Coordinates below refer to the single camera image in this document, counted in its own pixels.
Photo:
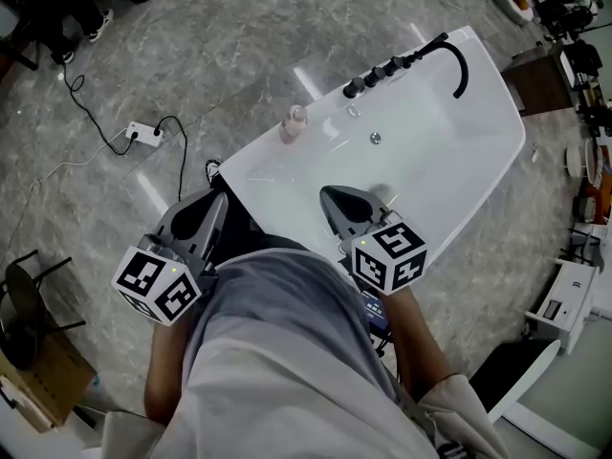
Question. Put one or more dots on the white bathtub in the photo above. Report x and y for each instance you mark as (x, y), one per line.
(430, 170)

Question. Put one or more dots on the white power strip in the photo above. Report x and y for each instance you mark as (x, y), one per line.
(143, 133)

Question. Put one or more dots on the person's right forearm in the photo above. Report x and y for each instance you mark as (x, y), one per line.
(416, 342)

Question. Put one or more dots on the white round stool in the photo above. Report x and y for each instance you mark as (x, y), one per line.
(579, 160)

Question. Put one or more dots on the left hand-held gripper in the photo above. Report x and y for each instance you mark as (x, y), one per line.
(153, 285)

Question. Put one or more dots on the dark wooden cabinet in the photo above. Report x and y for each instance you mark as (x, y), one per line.
(540, 84)

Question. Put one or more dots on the person's black trousers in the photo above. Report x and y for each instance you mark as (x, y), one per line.
(248, 242)

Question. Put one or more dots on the small pink bottle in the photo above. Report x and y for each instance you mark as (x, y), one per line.
(292, 127)

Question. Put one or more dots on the brown cardboard box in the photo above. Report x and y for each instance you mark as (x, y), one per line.
(52, 380)

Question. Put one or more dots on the person's light grey shirt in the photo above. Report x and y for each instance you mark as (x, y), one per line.
(287, 376)

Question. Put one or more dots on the black waist-worn device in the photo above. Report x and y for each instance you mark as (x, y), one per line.
(374, 311)

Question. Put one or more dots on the person's left forearm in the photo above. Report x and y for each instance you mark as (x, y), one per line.
(165, 376)

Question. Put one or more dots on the black faucet knob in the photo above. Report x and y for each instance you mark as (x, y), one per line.
(354, 87)
(373, 78)
(393, 67)

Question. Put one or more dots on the white boxy appliance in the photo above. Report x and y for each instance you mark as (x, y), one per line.
(564, 304)

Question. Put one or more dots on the black folding chair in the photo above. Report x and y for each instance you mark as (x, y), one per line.
(24, 313)

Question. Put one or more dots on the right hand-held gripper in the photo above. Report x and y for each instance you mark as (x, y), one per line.
(392, 261)

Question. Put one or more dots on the person's black white shoe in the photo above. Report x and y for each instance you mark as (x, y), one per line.
(212, 170)

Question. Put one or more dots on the black hand shower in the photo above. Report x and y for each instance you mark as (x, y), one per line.
(428, 48)

